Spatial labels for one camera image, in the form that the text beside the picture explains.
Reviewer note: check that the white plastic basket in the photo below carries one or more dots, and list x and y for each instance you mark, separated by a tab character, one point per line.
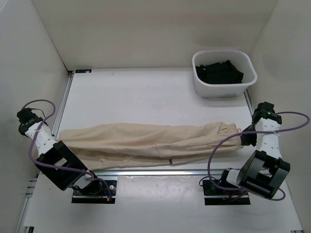
238	58

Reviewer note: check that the beige trousers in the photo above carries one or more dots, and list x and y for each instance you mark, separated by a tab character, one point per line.
125	145

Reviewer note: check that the black trousers in basket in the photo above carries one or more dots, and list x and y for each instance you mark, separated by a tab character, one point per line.
219	73

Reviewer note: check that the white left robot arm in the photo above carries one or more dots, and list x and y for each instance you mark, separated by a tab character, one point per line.
55	160

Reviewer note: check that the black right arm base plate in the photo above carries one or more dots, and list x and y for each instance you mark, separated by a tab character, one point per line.
214	196

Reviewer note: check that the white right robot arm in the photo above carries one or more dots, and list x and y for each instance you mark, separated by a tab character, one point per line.
264	171

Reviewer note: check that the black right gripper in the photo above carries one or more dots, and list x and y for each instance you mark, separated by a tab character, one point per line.
246	140

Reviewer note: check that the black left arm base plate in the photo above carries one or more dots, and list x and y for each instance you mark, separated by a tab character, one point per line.
99	196

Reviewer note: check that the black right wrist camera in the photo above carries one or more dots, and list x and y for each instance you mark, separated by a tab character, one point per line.
265	106

